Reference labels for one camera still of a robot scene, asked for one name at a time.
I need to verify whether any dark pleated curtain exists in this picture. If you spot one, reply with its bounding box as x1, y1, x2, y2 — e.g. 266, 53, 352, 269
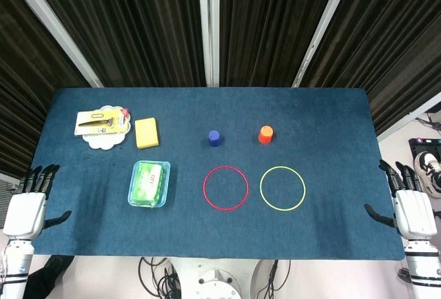
0, 0, 91, 180
299, 0, 441, 136
219, 0, 342, 88
25, 0, 208, 88

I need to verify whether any blue felt table cloth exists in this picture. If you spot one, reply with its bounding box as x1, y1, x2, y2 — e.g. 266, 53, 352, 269
31, 87, 407, 260

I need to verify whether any yellow thin ring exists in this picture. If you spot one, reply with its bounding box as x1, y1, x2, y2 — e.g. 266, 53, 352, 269
259, 165, 307, 212

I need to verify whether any green wet wipes pack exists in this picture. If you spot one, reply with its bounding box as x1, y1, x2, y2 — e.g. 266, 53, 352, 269
132, 163, 164, 204

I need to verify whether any red thin ring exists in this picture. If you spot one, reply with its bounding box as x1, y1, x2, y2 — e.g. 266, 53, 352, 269
203, 165, 249, 212

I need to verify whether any white partition post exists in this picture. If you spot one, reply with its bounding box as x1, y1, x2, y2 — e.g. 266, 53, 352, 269
375, 101, 441, 142
196, 0, 222, 88
2, 0, 104, 88
291, 0, 358, 88

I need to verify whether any white and black sneaker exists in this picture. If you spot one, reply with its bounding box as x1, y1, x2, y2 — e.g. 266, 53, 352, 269
413, 150, 441, 199

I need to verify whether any blue cup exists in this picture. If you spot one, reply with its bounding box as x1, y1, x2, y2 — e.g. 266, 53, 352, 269
207, 130, 223, 147

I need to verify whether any black cable bundle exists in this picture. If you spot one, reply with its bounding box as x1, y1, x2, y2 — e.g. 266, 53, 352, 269
263, 259, 292, 299
137, 256, 182, 299

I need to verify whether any black electronic device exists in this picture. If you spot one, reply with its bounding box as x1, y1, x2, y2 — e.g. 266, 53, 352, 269
408, 137, 441, 162

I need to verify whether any clear container with blue lid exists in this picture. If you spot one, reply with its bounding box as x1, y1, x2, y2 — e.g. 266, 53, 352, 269
127, 160, 172, 209

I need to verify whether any right black-fingered white robot hand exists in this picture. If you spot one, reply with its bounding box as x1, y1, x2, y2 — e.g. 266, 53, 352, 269
364, 159, 438, 241

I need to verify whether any yellow sponge block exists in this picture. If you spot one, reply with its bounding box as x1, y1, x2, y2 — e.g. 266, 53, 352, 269
134, 117, 161, 150

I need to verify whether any packaged metal peeler card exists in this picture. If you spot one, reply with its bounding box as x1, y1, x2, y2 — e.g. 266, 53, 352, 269
74, 107, 132, 136

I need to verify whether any white scalloped plate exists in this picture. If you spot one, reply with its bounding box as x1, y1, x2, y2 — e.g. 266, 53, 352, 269
82, 105, 134, 150

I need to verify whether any white robot torso base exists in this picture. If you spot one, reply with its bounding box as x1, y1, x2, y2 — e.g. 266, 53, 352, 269
174, 259, 267, 299

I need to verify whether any left black-fingered white robot hand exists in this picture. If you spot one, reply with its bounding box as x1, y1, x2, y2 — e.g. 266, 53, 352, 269
3, 163, 72, 240

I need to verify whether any orange cup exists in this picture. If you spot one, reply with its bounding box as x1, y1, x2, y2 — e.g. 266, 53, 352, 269
258, 125, 276, 145

